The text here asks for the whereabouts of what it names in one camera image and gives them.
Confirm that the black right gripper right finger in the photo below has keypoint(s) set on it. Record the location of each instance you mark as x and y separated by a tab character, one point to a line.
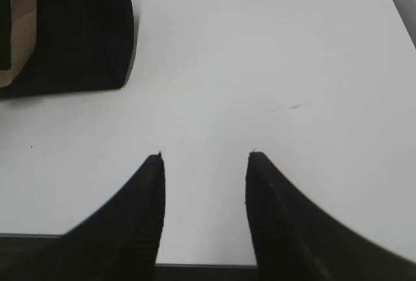
293	239

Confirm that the black tote bag tan handles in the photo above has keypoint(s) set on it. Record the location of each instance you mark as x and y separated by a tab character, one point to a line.
81	45

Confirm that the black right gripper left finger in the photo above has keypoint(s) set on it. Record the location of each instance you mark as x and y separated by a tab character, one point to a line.
120	241

